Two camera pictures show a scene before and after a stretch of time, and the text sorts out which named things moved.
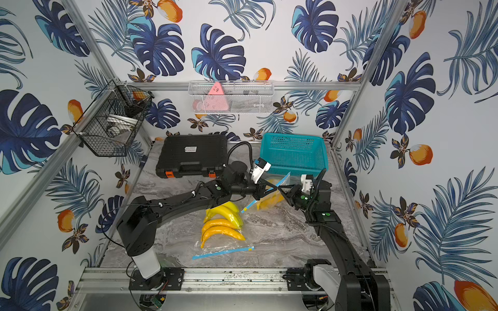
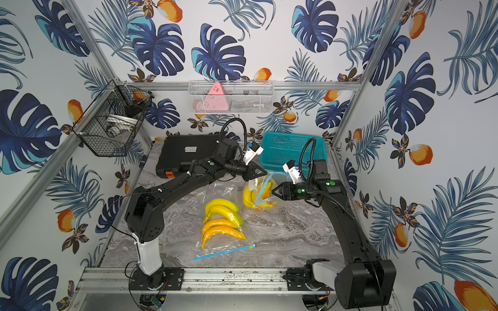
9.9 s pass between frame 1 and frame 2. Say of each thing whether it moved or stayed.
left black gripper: moved
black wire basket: stayed
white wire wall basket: stayed
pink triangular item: stayed
